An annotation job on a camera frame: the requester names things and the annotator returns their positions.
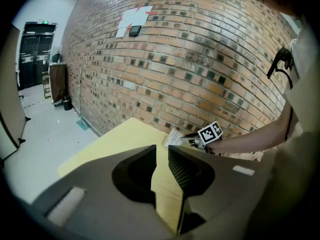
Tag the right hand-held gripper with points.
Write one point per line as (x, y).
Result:
(208, 134)

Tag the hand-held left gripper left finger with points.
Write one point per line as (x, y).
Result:
(100, 184)

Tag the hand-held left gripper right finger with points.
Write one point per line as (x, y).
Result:
(225, 184)

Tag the white printed paper sheet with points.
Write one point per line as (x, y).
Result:
(173, 137)

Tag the person's right forearm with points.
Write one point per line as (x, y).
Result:
(250, 139)

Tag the light wooden table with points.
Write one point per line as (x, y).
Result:
(120, 141)

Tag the person's white shirt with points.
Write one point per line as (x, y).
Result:
(295, 171)

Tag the small black bin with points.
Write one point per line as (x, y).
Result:
(67, 104)

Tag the dark brown cabinet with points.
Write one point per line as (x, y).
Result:
(58, 84)

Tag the small wooden shelf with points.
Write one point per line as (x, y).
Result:
(47, 86)

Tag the black clip-on device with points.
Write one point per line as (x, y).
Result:
(275, 61)

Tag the beige partition screen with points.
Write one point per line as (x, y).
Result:
(10, 96)

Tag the black double door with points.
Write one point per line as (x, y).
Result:
(35, 56)

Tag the person's head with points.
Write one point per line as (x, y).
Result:
(275, 4)

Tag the green exit sign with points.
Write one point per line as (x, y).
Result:
(45, 22)

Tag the black wall panel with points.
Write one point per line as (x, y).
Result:
(135, 30)

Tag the white paper on wall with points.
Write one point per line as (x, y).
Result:
(132, 17)

